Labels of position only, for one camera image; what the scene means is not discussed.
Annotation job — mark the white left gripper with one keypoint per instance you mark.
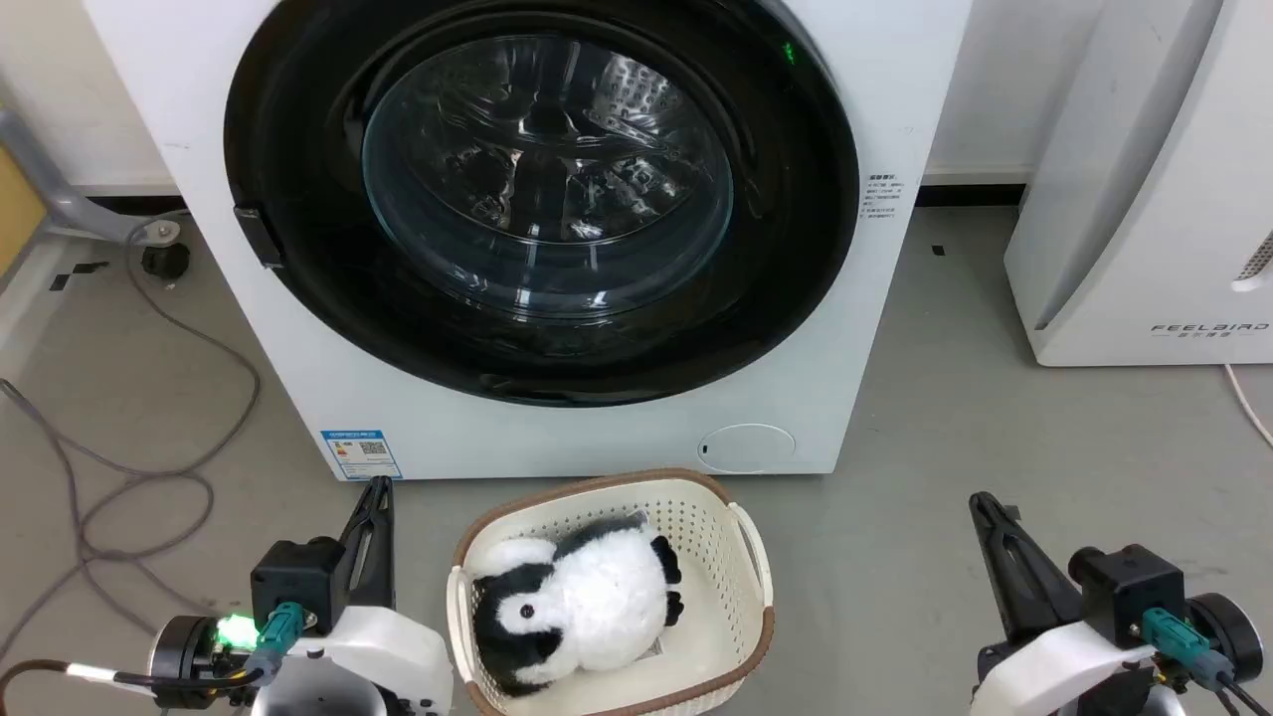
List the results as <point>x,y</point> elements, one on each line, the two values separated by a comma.
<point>398,661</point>

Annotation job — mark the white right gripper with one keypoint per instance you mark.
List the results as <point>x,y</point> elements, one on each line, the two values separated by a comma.
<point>1054,666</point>

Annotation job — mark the white front-load washing machine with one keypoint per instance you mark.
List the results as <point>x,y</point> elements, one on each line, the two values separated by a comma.
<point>298,398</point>

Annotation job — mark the round black glass washer door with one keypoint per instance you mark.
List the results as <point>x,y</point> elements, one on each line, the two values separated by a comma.
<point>796,249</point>

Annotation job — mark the blue energy label sticker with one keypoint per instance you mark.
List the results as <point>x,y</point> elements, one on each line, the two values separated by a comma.
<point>361,454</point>

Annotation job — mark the black white penguin plush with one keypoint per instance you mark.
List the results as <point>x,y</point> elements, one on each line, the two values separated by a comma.
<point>597,607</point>

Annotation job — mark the round white filter cover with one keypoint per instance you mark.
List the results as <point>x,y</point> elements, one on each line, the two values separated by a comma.
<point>746,448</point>

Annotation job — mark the cream laundry basket brown rim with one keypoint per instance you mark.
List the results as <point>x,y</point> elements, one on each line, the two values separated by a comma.
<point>718,557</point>

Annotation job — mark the white floor-standing appliance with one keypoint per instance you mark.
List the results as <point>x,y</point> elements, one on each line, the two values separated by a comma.
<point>1144,249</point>

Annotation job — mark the black caster wheel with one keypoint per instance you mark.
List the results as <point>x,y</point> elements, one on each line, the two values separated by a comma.
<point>165,262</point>

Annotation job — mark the small printed warning label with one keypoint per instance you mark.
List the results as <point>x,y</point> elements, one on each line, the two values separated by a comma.
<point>883,197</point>

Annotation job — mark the black floor tape strip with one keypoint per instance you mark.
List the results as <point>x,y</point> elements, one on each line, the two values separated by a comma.
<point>88,268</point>

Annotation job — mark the tan wooden panel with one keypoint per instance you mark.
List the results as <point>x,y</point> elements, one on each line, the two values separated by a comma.
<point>15,214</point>

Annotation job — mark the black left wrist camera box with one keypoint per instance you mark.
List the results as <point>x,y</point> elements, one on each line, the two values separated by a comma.
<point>298,582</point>

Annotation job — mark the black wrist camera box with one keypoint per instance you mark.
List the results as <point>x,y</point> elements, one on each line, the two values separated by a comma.
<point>298,582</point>
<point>1129,592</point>

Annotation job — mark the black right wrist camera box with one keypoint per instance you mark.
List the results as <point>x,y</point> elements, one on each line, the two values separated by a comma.
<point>1129,592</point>

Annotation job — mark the grey metal frame leg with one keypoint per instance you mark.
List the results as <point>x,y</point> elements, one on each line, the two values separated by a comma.
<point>60,204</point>

